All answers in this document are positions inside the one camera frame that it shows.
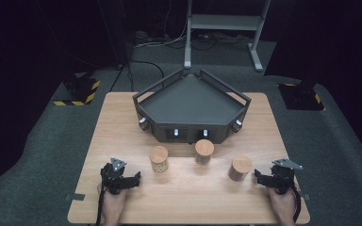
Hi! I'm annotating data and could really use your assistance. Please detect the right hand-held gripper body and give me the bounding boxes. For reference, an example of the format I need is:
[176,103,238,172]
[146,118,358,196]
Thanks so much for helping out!
[271,158,304,195]

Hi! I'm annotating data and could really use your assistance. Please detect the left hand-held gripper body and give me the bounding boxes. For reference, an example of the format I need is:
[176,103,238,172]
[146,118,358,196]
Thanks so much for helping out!
[100,157,130,196]

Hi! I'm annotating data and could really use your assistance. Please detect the glass jar of pale beans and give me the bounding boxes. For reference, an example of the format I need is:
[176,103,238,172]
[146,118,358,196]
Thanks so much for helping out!
[148,145,170,174]

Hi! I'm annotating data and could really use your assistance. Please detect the glass jar of dark nuts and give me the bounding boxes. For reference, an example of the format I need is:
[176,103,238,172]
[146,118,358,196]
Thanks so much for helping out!
[194,138,215,167]

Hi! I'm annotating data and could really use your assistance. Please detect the dark grey corner rack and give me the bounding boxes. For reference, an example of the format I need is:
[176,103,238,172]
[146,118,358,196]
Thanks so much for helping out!
[132,68,253,145]

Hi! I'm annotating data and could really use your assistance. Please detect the person's left hand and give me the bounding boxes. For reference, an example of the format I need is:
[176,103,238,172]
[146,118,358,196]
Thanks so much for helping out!
[97,185,128,225]

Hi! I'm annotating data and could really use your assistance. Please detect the person's right hand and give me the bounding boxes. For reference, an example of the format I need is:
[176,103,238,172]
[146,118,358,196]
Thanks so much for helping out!
[267,187,298,225]

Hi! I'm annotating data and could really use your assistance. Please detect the glass jar of brown contents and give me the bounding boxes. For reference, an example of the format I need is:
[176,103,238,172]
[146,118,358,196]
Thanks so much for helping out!
[227,155,253,183]

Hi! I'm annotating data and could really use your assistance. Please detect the black base with striped edge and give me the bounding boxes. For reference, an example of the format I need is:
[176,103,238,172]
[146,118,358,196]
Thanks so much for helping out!
[277,82,325,111]
[52,73,102,107]

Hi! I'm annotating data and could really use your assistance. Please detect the grey metal stand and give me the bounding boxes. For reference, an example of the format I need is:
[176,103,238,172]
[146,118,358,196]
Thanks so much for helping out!
[183,0,272,73]

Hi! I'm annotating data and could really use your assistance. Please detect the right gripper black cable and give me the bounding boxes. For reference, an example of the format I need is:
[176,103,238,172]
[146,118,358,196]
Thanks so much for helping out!
[290,185,302,224]

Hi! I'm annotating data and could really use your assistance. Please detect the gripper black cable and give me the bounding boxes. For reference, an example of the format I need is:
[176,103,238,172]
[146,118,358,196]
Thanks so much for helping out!
[95,187,106,226]
[290,185,302,224]

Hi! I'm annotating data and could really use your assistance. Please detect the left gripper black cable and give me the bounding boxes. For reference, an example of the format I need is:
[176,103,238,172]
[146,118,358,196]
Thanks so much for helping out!
[95,187,106,226]

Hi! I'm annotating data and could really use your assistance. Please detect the black floor cable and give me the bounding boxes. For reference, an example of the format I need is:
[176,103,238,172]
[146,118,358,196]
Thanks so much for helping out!
[127,59,165,92]

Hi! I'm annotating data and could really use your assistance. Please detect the bundle of floor cables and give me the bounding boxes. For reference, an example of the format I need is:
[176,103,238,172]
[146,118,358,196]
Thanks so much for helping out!
[133,29,253,51]

